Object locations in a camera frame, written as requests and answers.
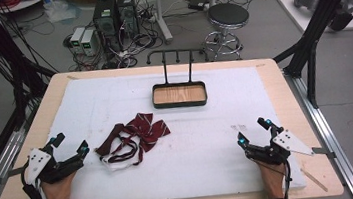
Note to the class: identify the black round stool chrome base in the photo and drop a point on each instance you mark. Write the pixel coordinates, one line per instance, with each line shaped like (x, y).
(228, 16)

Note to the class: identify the person's left hand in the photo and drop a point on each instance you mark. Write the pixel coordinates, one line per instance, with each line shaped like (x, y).
(59, 193)

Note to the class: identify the person's right hand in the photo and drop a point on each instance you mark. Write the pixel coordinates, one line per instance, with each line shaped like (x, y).
(272, 179)

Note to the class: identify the clear plastic bag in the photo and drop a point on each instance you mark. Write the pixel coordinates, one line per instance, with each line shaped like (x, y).
(60, 11)

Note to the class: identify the dark red striped bow tie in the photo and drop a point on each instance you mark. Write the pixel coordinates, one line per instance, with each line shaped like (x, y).
(144, 130)

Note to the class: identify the grey metal clamp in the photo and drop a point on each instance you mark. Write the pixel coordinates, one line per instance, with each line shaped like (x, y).
(10, 173)
(324, 152)

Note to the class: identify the black computer tower green sticker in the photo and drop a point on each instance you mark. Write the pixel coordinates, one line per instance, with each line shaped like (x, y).
(107, 23)

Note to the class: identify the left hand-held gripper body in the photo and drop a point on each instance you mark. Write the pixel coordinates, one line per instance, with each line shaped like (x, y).
(40, 162)

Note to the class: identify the white floor board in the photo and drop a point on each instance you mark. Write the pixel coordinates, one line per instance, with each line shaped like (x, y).
(291, 6)

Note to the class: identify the flat black box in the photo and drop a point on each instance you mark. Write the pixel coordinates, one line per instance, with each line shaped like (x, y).
(199, 0)

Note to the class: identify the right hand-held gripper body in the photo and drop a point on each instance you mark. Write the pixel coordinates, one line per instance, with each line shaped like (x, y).
(290, 142)

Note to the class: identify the round white table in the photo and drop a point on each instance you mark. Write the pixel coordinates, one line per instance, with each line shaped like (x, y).
(24, 2)

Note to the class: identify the black metal frame post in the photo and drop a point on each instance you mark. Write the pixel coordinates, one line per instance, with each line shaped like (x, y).
(322, 12)
(1, 49)

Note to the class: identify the black hook rack wooden tray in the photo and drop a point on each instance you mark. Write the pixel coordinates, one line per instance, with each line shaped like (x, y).
(179, 94)

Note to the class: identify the white bench power supply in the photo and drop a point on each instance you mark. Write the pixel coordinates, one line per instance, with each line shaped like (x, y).
(77, 38)
(89, 42)

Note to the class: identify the thin wooden stick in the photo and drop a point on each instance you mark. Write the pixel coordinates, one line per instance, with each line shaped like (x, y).
(314, 180)

